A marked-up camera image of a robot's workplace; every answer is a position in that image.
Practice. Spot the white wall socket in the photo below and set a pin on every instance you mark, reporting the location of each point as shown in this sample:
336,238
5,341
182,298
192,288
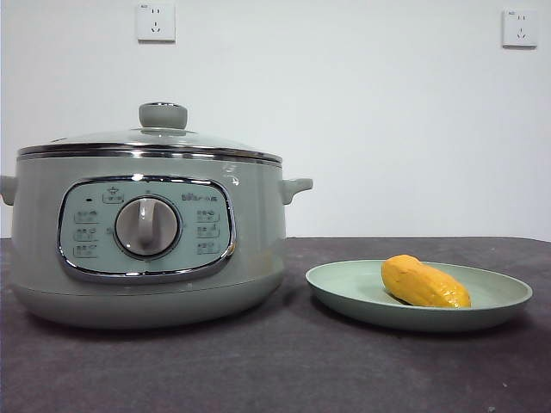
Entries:
520,29
156,22

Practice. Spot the pale green round plate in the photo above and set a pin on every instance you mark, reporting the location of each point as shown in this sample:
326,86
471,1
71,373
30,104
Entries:
344,284

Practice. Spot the yellow corn cob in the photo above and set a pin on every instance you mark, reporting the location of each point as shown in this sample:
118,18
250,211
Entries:
422,279

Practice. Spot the glass lid with round knob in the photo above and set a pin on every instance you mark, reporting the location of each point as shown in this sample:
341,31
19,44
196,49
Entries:
163,116

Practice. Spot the pale green electric steamer pot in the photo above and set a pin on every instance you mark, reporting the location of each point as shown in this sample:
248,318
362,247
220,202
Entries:
258,215

